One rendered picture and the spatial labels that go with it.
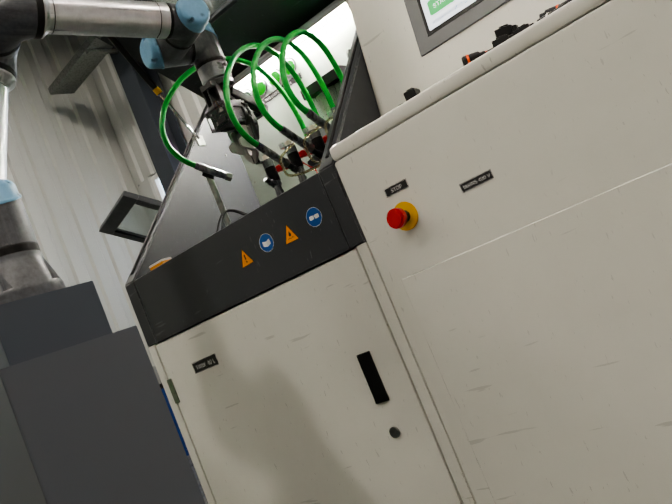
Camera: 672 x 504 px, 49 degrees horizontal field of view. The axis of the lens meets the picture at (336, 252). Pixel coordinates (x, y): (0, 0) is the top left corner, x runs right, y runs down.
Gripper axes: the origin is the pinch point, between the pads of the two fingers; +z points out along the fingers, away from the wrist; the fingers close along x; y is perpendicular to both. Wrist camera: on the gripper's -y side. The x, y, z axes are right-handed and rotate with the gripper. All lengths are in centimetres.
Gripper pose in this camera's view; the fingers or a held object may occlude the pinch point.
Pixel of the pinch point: (255, 158)
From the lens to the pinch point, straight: 181.3
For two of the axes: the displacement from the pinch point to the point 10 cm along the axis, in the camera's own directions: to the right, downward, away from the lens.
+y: -5.7, 1.6, -8.0
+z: 3.8, 9.2, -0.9
